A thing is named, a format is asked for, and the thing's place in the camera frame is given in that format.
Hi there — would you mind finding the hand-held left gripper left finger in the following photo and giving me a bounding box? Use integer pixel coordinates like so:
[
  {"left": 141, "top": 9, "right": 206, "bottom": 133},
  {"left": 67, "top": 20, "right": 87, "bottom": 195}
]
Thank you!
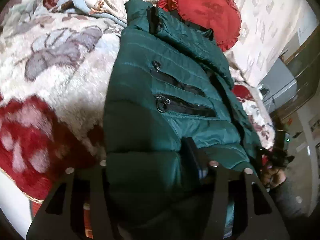
[{"left": 25, "top": 159, "right": 120, "bottom": 240}]

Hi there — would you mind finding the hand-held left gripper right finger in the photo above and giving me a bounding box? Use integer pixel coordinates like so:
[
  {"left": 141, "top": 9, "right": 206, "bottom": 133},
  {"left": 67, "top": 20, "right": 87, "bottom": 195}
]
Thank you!
[{"left": 184, "top": 137, "right": 290, "bottom": 240}]

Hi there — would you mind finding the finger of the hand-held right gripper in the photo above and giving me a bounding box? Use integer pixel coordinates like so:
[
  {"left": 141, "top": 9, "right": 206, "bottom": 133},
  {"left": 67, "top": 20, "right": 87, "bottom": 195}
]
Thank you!
[{"left": 257, "top": 147, "right": 275, "bottom": 161}]

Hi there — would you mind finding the green puffer jacket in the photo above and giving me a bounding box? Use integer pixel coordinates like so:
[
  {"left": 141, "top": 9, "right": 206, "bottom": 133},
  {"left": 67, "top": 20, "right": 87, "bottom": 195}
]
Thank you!
[{"left": 102, "top": 0, "right": 265, "bottom": 240}]

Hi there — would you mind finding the person's right hand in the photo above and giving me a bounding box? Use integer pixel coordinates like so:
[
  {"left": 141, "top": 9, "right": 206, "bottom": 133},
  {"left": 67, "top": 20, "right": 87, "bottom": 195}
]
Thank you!
[{"left": 260, "top": 166, "right": 287, "bottom": 190}]

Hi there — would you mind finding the grey cabinet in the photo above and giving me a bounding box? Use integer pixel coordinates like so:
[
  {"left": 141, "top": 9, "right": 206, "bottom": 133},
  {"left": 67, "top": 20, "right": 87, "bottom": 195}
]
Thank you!
[{"left": 259, "top": 57, "right": 298, "bottom": 111}]

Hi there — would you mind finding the floral plush blanket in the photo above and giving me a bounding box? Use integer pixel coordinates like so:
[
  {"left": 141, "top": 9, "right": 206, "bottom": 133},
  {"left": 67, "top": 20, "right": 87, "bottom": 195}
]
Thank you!
[{"left": 0, "top": 0, "right": 275, "bottom": 205}]

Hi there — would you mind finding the red heart-shaped frilled pillow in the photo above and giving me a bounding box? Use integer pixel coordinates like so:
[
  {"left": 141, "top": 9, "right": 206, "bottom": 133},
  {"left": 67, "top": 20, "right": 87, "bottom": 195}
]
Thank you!
[{"left": 157, "top": 0, "right": 242, "bottom": 51}]

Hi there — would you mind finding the brown wooden frame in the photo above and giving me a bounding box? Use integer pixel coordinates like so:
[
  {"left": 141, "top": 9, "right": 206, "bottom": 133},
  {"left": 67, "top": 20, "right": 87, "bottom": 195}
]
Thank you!
[{"left": 278, "top": 33, "right": 320, "bottom": 121}]

